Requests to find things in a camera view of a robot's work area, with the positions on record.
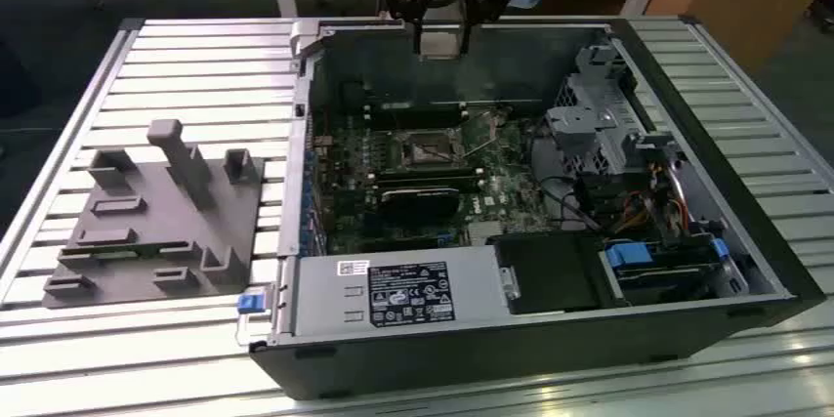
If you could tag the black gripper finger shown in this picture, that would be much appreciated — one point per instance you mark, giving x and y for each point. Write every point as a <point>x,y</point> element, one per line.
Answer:
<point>420,38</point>
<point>466,38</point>

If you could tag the silver topped CPU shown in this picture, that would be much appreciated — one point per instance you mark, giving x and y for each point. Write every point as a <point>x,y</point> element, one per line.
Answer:
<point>442,46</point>

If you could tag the metal locking lever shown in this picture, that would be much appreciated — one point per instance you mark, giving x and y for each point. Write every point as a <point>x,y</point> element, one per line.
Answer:
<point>432,152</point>

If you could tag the black RAM slot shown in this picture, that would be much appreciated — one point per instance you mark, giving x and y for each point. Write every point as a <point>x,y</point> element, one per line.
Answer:
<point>416,121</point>
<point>430,174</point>
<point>430,183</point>
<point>416,112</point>

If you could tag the CPU socket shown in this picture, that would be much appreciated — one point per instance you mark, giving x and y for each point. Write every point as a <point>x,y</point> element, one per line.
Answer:
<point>436,141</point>

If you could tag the grey case release latch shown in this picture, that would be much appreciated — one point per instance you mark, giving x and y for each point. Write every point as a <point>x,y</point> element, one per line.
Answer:
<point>305,38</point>

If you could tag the grey metal drive cage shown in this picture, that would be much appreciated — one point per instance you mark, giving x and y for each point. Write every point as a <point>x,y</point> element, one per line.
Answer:
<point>586,129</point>

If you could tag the green motherboard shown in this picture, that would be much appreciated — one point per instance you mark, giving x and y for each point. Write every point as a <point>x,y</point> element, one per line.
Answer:
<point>508,182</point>

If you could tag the black graphics card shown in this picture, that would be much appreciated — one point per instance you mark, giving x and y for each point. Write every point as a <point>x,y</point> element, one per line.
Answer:
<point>420,202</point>

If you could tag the silver chipset heatsink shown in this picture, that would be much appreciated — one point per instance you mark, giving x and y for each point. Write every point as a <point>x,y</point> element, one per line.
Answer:
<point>484,231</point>

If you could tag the black disk bay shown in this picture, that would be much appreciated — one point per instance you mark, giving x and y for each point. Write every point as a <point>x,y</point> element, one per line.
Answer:
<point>554,270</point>

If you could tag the blue disk carrier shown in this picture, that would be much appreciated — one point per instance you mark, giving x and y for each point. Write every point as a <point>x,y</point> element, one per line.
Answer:
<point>628,256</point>

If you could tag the grey power supply unit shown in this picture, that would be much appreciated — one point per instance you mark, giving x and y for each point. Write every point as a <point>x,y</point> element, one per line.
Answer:
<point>325,300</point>

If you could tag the grey parts rack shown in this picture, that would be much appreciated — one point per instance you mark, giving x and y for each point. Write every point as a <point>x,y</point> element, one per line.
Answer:
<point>149,221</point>

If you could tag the small blue clip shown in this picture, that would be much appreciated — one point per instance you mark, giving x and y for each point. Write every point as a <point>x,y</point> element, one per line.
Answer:
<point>719,248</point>

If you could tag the blue case latch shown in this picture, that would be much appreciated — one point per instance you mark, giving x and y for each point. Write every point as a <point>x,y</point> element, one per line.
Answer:
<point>252,302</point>

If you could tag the black open PC case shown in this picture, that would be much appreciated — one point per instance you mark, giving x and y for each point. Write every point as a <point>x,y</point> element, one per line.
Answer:
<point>456,368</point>

